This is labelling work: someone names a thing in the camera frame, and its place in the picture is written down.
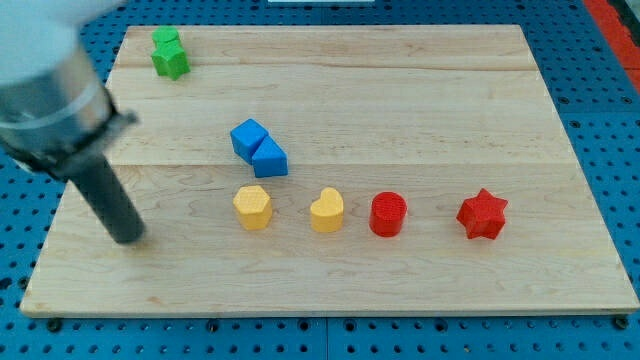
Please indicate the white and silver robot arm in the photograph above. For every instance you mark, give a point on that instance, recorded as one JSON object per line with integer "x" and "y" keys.
{"x": 56, "y": 115}

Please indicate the blue triangle block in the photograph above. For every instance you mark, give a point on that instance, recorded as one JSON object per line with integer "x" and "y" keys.
{"x": 269, "y": 159}

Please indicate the blue cube block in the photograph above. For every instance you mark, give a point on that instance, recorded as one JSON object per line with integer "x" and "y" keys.
{"x": 247, "y": 137}

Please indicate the yellow heart block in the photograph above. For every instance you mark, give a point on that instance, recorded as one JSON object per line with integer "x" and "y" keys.
{"x": 327, "y": 212}

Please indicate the wooden board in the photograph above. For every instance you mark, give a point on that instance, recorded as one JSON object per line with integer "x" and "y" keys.
{"x": 431, "y": 112}

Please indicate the yellow hexagon block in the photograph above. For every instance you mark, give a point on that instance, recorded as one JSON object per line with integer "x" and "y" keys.
{"x": 253, "y": 207}

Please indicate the red cylinder block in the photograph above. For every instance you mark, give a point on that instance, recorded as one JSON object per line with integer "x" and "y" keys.
{"x": 388, "y": 211}

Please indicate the red star block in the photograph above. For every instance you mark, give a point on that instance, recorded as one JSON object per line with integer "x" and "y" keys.
{"x": 482, "y": 215}

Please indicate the green star block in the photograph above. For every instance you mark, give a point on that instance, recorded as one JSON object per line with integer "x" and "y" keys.
{"x": 170, "y": 60}

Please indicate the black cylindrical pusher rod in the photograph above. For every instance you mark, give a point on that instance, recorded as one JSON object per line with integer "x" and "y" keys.
{"x": 104, "y": 193}

